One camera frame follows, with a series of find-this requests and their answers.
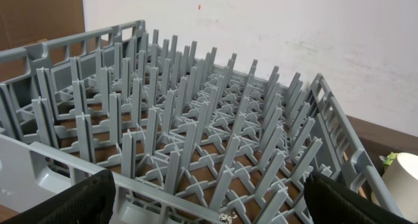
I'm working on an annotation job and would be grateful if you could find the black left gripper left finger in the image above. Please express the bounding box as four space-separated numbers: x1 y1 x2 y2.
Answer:
4 169 116 224

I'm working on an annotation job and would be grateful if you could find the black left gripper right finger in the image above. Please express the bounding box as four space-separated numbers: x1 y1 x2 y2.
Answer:
304 172 411 224

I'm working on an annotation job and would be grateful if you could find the green snack wrapper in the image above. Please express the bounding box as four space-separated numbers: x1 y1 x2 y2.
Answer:
379 152 398 167

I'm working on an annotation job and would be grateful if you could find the white paper cup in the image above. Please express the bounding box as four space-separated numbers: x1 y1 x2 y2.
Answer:
382 152 417 223

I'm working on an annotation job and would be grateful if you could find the grey plastic dish rack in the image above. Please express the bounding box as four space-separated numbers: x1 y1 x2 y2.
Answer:
1 20 400 223

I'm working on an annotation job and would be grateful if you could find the brown cardboard box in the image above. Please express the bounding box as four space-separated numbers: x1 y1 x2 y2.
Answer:
0 0 86 83

